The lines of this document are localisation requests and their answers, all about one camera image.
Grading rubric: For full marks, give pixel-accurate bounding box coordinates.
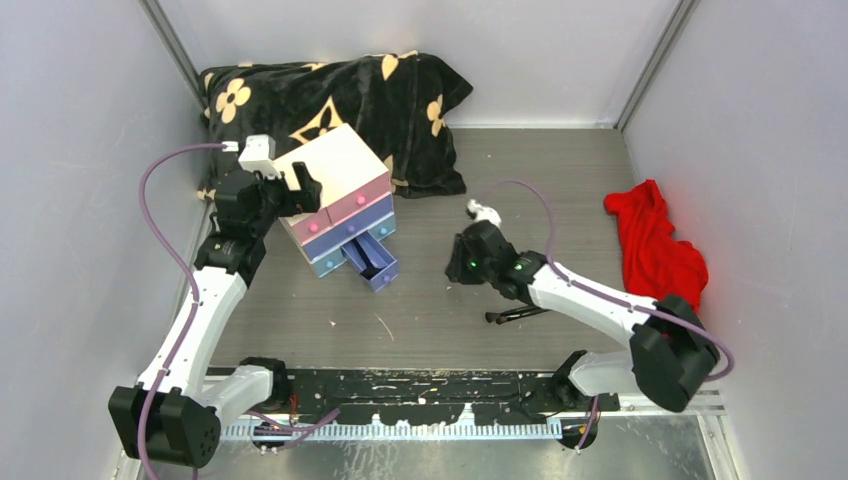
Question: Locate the white drawer organizer box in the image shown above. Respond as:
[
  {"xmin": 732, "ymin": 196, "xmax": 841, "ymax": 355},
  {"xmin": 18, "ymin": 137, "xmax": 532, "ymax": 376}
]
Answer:
[{"xmin": 274, "ymin": 124, "xmax": 390, "ymax": 265}]

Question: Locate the pink drawer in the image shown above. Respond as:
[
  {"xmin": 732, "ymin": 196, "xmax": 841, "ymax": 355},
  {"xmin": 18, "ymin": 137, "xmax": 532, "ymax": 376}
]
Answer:
[
  {"xmin": 327, "ymin": 173, "xmax": 392, "ymax": 225},
  {"xmin": 281, "ymin": 209, "xmax": 332, "ymax": 245}
]

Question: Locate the blue drawer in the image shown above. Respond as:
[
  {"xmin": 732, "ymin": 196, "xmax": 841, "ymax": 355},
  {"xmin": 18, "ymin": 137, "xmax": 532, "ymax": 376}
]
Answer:
[
  {"xmin": 310, "ymin": 248, "xmax": 346, "ymax": 278},
  {"xmin": 368, "ymin": 215, "xmax": 397, "ymax": 241}
]

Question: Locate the large powder brush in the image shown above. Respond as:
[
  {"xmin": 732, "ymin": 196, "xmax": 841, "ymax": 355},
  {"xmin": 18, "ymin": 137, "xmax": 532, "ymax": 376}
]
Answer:
[{"xmin": 352, "ymin": 234, "xmax": 391, "ymax": 279}]

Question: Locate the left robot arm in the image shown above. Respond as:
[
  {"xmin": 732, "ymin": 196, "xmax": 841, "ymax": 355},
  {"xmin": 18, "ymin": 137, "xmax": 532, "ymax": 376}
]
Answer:
[{"xmin": 108, "ymin": 161, "xmax": 322, "ymax": 478}]

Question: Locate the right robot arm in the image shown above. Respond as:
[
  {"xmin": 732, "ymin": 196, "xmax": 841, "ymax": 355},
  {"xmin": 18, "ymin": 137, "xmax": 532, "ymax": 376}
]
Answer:
[{"xmin": 445, "ymin": 221, "xmax": 720, "ymax": 413}]

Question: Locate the black makeup brush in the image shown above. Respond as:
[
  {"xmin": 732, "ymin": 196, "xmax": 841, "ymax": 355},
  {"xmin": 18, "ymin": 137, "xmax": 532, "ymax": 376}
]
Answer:
[{"xmin": 484, "ymin": 306, "xmax": 547, "ymax": 325}]

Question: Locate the black floral plush blanket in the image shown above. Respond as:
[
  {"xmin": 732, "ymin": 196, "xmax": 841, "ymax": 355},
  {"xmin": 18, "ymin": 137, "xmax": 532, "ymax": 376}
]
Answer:
[{"xmin": 196, "ymin": 50, "xmax": 473, "ymax": 199}]

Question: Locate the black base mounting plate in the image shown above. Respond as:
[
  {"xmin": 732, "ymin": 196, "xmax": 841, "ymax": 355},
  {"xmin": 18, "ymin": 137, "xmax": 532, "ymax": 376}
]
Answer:
[{"xmin": 252, "ymin": 368, "xmax": 591, "ymax": 426}]

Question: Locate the red cloth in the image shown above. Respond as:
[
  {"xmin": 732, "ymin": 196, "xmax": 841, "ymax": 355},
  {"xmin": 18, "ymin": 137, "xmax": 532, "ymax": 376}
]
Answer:
[{"xmin": 603, "ymin": 179, "xmax": 709, "ymax": 311}]

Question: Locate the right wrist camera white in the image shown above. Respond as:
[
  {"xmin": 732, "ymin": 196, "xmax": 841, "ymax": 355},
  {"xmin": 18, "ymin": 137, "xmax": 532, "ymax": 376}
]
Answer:
[{"xmin": 465, "ymin": 199, "xmax": 502, "ymax": 228}]

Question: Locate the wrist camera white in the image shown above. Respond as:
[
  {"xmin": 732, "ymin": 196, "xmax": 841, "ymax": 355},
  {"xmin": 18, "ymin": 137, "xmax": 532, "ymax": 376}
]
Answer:
[
  {"xmin": 465, "ymin": 199, "xmax": 502, "ymax": 228},
  {"xmin": 222, "ymin": 134, "xmax": 281, "ymax": 180}
]

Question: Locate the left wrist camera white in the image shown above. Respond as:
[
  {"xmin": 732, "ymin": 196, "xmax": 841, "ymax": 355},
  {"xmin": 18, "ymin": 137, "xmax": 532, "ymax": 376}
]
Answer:
[{"xmin": 222, "ymin": 134, "xmax": 281, "ymax": 180}]

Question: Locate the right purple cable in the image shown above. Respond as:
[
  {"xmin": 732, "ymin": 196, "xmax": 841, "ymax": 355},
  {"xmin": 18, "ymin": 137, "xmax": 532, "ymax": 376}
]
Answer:
[{"xmin": 476, "ymin": 179, "xmax": 737, "ymax": 452}]

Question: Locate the purple cable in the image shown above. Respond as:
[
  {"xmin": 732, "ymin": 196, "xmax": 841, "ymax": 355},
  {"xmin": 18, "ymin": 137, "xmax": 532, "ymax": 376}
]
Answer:
[
  {"xmin": 476, "ymin": 179, "xmax": 737, "ymax": 452},
  {"xmin": 137, "ymin": 143, "xmax": 340, "ymax": 480}
]

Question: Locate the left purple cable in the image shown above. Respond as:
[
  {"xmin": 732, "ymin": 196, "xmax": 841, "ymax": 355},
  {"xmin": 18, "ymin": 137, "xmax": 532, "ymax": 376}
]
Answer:
[{"xmin": 137, "ymin": 143, "xmax": 340, "ymax": 480}]

